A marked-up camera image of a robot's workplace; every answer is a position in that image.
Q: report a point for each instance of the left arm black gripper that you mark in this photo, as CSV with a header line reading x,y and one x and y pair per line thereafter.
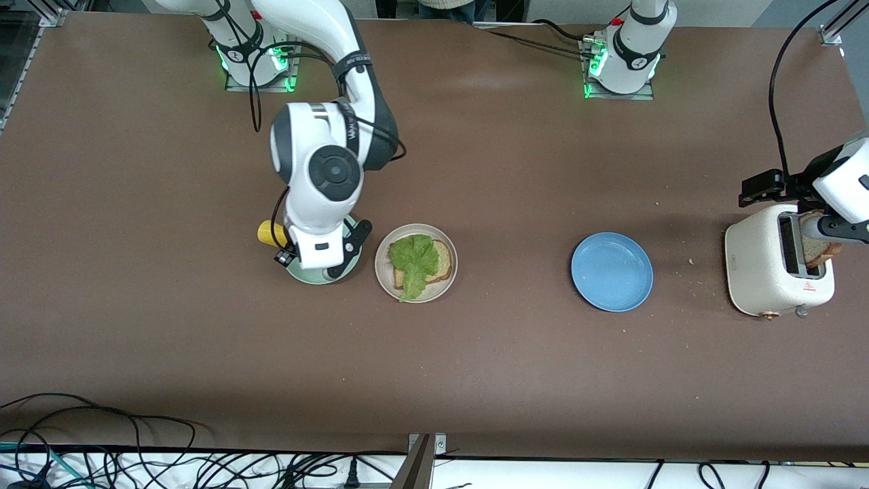
x,y
803,181

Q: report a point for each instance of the brown bread slice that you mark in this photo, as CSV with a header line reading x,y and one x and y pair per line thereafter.
x,y
818,252
445,261

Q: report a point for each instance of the green lettuce leaf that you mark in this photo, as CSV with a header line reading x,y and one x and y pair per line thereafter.
x,y
414,258

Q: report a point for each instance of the yellow mustard squeeze bottle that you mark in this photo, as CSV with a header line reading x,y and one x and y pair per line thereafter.
x,y
266,233

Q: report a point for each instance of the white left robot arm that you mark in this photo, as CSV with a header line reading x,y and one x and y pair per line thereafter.
x,y
635,47

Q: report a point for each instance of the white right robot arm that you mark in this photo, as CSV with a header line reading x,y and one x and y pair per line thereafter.
x,y
326,170

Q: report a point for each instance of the blue plate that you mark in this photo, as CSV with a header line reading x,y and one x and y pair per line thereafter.
x,y
611,272

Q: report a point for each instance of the beige plate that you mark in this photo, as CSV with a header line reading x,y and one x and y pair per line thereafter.
x,y
434,293

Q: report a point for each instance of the mint green plate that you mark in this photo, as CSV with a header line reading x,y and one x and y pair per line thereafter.
x,y
305,277

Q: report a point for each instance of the white two-slot toaster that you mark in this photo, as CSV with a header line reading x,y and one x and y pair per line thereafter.
x,y
753,272

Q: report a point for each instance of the person in blue jeans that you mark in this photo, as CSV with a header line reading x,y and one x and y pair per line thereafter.
x,y
448,8

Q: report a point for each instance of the black power plug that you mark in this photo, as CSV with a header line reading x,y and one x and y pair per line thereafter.
x,y
352,475

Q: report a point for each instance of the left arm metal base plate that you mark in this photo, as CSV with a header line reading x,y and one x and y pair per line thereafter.
x,y
645,96

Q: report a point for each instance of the aluminium frame corner profile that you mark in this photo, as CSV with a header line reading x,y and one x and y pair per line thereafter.
x,y
831,32

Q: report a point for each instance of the metal table edge bracket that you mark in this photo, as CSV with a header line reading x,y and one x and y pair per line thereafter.
x,y
417,468

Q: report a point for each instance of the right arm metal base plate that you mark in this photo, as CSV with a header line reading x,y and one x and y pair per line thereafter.
x,y
297,78

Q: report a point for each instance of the aluminium frame rail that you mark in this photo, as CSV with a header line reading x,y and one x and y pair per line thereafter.
x,y
54,18

